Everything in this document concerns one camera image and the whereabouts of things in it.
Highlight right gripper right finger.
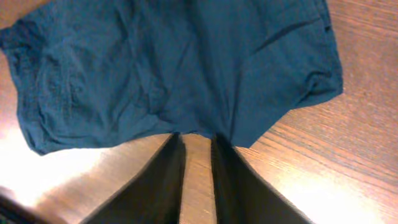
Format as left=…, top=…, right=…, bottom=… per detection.
left=211, top=134, right=312, bottom=224

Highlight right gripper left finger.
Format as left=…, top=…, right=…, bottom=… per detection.
left=83, top=134, right=186, bottom=224

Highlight navy blue shorts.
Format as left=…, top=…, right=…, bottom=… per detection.
left=1, top=0, right=343, bottom=155

